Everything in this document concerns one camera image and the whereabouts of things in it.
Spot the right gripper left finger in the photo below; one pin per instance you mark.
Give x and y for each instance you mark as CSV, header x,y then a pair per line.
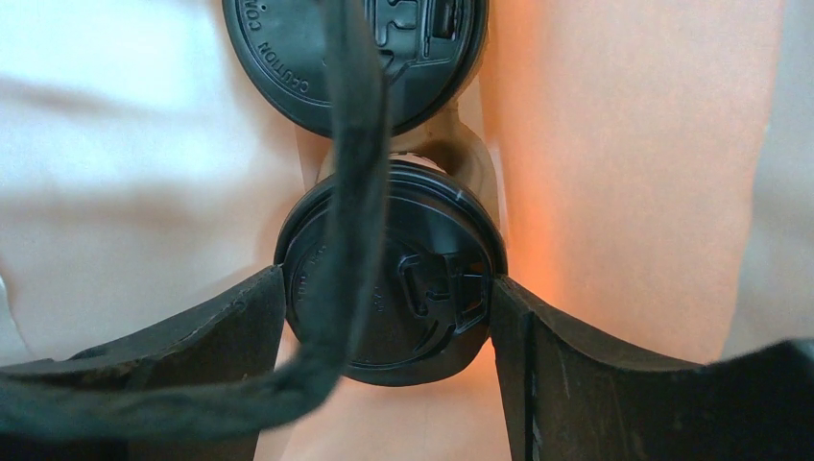
x,y
228,338

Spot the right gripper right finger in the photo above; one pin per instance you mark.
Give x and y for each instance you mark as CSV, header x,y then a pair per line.
x,y
573,392

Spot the black coffee cup lid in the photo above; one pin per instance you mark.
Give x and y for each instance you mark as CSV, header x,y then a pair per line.
x,y
429,314

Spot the orange paper bag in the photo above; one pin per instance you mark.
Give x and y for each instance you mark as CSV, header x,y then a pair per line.
x,y
659,178

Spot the single pulp cup carrier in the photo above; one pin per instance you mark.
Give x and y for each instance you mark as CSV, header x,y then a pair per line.
x,y
447,142

